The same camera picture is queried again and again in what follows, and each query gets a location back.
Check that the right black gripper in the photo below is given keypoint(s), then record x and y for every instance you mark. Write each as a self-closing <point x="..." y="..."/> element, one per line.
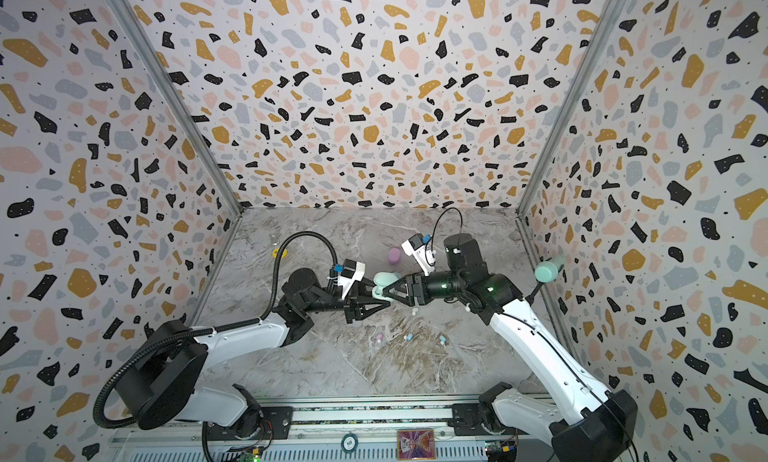
<point x="417" y="287"/>

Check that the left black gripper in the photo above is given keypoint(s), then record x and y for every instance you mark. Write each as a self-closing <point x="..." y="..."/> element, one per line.
<point x="355" y="308"/>

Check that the mint green charging case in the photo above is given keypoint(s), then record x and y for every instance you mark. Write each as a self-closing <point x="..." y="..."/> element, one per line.
<point x="382" y="280"/>

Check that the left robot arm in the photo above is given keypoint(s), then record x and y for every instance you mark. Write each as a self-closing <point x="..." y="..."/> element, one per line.
<point x="160" y="383"/>

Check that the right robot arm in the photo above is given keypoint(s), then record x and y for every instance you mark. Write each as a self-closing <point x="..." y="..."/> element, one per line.
<point x="584" y="420"/>

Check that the pink charging case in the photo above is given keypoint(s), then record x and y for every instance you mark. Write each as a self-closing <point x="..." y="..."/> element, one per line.
<point x="394" y="256"/>

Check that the round white badge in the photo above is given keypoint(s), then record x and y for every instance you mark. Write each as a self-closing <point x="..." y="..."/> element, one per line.
<point x="349" y="443"/>

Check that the pink square tag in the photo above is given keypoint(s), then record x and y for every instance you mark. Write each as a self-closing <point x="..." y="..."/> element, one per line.
<point x="416" y="445"/>

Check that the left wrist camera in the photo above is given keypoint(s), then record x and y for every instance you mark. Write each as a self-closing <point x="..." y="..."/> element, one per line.
<point x="346" y="274"/>

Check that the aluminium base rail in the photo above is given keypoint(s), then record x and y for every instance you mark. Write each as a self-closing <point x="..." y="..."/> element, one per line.
<point x="318" y="426"/>

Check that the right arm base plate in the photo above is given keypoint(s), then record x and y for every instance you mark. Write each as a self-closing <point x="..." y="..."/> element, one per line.
<point x="475" y="419"/>

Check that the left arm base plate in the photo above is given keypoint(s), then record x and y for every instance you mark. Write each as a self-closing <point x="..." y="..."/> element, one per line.
<point x="270" y="424"/>

